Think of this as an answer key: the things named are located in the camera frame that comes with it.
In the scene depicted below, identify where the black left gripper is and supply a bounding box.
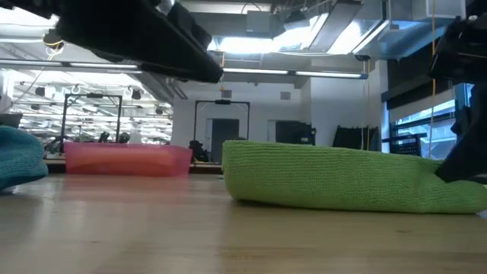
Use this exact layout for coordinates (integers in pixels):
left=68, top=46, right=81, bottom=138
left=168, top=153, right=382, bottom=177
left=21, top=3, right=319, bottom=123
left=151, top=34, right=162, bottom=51
left=54, top=0, right=225, bottom=84

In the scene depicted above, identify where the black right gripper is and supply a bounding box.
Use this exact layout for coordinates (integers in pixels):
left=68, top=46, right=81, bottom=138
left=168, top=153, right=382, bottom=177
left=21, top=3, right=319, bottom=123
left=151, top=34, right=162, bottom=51
left=428, top=6, right=487, bottom=184

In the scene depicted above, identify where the green microfiber towel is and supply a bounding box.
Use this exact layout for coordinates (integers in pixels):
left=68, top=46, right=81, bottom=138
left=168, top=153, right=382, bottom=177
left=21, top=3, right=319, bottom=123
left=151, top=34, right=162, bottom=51
left=221, top=139, right=487, bottom=214

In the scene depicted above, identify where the pink plastic basket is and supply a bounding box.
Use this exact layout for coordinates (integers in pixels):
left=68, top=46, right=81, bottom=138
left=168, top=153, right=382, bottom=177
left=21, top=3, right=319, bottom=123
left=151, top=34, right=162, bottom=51
left=63, top=142, right=193, bottom=178

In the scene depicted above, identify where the crumpled teal microfiber towel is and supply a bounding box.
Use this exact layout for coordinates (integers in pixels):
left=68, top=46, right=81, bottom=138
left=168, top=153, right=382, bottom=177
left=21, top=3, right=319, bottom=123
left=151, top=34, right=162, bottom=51
left=0, top=125, right=49, bottom=191

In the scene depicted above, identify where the black mesh cart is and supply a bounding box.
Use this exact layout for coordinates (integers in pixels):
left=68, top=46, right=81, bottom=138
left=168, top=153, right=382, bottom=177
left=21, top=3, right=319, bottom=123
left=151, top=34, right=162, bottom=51
left=381, top=132, right=428, bottom=157

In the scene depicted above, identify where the long ceiling light fixture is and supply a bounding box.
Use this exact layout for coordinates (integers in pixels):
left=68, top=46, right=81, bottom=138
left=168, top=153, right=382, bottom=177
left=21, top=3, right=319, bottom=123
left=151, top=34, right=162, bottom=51
left=0, top=59, right=144, bottom=74
left=222, top=67, right=368, bottom=80

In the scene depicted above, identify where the black hanging curtain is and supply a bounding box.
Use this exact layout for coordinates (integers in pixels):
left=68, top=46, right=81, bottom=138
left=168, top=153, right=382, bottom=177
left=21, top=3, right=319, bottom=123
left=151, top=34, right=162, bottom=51
left=333, top=125, right=381, bottom=151

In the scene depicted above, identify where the black background cabinet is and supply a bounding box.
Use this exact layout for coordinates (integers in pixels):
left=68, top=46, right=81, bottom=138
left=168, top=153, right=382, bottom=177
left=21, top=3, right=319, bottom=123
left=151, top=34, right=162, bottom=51
left=274, top=120, right=317, bottom=146

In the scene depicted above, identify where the yellow hanging cord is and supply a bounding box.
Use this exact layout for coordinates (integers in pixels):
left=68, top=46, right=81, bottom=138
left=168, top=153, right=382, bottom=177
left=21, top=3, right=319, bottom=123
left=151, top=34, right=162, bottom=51
left=428, top=0, right=437, bottom=158

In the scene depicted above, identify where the black background workstation frame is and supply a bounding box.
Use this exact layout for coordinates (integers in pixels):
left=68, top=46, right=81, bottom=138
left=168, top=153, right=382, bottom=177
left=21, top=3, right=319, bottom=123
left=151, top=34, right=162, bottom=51
left=60, top=93, right=123, bottom=144
left=193, top=99, right=251, bottom=153

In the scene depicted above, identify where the yellow ceiling cord reel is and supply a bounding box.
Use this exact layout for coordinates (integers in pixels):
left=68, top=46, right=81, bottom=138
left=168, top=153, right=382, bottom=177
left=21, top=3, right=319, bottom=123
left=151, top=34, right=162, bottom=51
left=42, top=32, right=65, bottom=50

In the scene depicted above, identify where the silver ventilation duct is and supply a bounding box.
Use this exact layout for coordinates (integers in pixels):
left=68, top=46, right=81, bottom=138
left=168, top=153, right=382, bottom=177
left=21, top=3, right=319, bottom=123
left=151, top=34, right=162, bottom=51
left=304, top=0, right=467, bottom=60

